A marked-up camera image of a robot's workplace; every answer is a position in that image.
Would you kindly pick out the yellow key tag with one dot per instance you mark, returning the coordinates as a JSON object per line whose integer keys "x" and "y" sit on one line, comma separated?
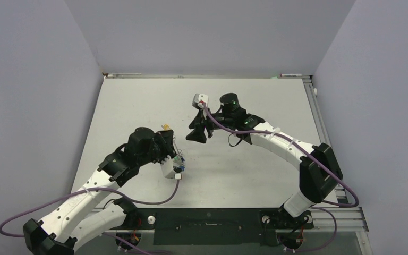
{"x": 166, "y": 127}

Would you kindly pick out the aluminium frame rail front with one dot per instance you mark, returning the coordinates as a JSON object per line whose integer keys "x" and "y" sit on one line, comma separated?
{"x": 337, "y": 220}

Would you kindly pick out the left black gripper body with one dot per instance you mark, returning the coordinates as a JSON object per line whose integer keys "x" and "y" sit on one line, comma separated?
{"x": 160, "y": 149}

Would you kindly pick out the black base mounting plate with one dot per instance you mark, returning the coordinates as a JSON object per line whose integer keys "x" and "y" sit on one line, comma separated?
{"x": 215, "y": 226}

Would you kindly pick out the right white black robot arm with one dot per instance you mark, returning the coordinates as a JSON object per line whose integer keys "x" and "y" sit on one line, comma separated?
{"x": 319, "y": 171}

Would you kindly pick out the aluminium frame rail right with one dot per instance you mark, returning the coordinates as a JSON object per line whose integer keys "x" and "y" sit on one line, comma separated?
{"x": 321, "y": 128}

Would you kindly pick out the large metal ring disc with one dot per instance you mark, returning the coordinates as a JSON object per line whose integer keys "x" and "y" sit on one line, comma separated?
{"x": 179, "y": 152}

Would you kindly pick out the red white marker pen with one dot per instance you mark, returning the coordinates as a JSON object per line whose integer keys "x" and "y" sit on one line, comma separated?
{"x": 290, "y": 75}

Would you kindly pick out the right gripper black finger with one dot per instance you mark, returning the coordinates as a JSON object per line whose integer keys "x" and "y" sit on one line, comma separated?
{"x": 198, "y": 134}
{"x": 198, "y": 120}

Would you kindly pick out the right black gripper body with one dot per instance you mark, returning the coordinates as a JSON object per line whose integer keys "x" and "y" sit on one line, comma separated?
{"x": 227, "y": 120}

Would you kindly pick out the aluminium rail back edge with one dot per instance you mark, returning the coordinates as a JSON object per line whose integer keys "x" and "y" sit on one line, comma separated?
{"x": 191, "y": 76}

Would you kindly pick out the aluminium frame rail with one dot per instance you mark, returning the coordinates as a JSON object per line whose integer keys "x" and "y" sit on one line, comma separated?
{"x": 337, "y": 220}
{"x": 321, "y": 128}

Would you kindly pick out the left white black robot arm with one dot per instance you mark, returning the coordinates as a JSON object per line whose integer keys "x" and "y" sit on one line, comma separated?
{"x": 112, "y": 173}

